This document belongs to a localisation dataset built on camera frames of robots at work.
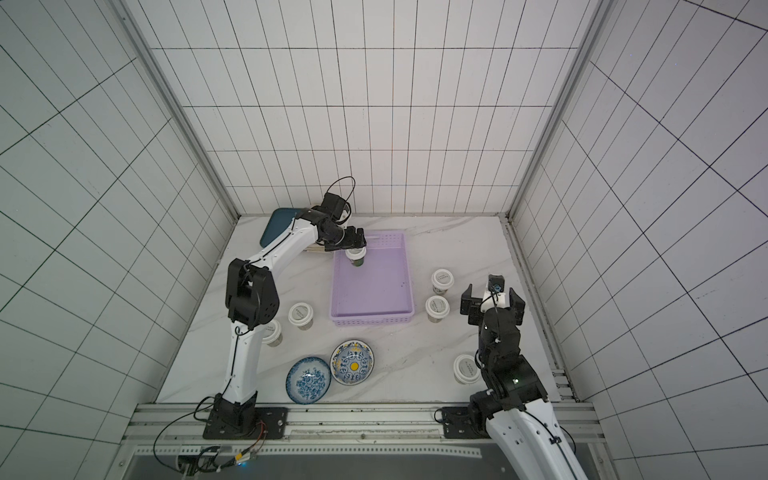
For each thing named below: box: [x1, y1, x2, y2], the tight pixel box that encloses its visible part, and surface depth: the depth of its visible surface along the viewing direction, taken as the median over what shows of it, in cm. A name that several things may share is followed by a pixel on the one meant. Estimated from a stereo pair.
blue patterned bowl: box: [285, 356, 332, 405], surface depth 80 cm
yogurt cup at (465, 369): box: [453, 354, 480, 385], surface depth 76 cm
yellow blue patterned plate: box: [330, 339, 375, 386], surface depth 83 cm
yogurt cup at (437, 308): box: [425, 295, 451, 323], surface depth 89 cm
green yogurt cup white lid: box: [345, 247, 367, 267], surface depth 102 cm
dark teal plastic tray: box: [260, 208, 302, 248], surface depth 121 cm
